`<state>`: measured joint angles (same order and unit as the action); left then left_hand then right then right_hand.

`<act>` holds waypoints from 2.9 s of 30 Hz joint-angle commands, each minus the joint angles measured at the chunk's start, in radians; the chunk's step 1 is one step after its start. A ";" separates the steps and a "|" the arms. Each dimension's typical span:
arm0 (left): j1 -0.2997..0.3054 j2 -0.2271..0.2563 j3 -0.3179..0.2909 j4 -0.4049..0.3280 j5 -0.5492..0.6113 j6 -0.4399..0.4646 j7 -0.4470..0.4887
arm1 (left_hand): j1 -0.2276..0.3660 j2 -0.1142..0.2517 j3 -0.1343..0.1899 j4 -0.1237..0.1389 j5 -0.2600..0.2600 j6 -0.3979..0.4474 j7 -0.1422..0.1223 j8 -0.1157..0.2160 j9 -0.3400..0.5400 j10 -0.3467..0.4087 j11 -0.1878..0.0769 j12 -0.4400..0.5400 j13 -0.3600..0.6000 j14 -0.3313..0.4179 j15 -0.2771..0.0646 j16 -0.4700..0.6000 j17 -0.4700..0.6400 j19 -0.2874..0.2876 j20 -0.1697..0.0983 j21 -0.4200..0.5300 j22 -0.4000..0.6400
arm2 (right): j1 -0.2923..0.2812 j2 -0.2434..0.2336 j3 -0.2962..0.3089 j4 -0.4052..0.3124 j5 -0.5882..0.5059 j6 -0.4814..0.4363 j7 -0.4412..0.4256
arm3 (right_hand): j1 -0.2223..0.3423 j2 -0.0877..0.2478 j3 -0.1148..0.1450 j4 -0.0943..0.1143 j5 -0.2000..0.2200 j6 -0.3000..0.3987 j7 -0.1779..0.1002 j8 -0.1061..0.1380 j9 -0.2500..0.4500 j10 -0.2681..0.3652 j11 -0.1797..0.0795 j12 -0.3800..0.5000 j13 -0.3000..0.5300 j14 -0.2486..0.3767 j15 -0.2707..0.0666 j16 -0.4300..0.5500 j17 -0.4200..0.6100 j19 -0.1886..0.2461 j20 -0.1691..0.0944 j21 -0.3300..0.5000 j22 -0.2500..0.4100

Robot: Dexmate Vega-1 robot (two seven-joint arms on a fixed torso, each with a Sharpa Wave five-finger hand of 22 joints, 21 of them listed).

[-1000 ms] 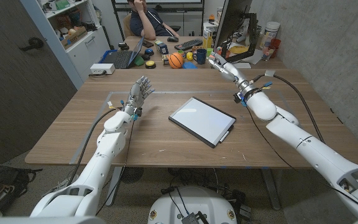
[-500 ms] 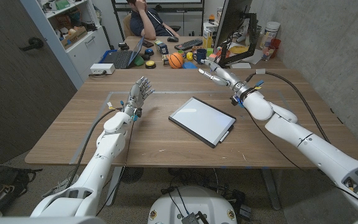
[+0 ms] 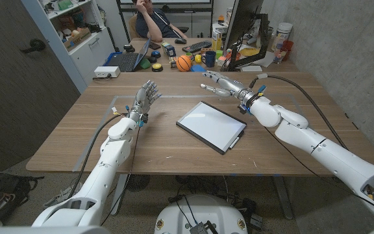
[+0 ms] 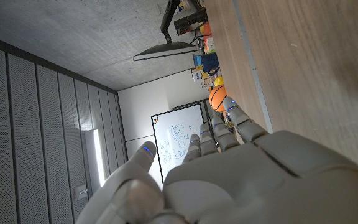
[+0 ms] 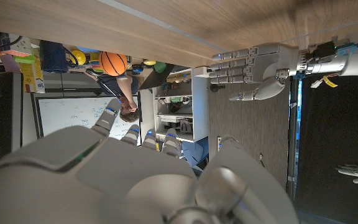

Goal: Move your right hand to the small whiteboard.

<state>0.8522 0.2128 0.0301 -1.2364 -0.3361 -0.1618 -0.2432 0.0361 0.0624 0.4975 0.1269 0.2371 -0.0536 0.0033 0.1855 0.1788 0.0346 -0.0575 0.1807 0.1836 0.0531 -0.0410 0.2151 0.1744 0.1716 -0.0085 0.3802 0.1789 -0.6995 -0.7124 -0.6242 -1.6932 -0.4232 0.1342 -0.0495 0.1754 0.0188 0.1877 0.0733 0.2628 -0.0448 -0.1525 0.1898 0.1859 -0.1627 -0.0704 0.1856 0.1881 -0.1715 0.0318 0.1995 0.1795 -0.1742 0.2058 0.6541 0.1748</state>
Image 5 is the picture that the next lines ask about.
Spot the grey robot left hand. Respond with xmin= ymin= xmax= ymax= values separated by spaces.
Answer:
xmin=208 ymin=42 xmax=307 ymax=101

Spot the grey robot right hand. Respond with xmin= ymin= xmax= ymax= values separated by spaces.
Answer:
xmin=0 ymin=98 xmax=300 ymax=224

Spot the large whiteboard with writing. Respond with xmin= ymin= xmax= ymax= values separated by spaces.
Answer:
xmin=31 ymin=92 xmax=142 ymax=140

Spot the pale spare hand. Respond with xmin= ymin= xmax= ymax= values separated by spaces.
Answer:
xmin=336 ymin=164 xmax=358 ymax=184

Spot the white shelf unit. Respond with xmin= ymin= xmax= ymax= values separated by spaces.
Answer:
xmin=152 ymin=67 xmax=210 ymax=143

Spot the person in dark shirt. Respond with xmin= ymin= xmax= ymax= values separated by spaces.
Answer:
xmin=85 ymin=68 xmax=141 ymax=123

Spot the orange basketball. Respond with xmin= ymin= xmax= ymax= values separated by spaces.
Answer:
xmin=98 ymin=51 xmax=128 ymax=77

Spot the yellow and white carton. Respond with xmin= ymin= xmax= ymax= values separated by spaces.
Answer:
xmin=19 ymin=55 xmax=46 ymax=94

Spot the dark blue container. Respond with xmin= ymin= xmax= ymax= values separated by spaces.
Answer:
xmin=39 ymin=39 xmax=71 ymax=74

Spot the purple sheet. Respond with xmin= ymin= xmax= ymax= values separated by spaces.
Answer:
xmin=0 ymin=54 xmax=21 ymax=74

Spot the white and orange box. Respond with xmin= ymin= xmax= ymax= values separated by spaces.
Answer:
xmin=0 ymin=32 xmax=34 ymax=57

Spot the yellow cable tag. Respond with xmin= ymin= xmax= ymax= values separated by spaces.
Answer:
xmin=323 ymin=76 xmax=338 ymax=88

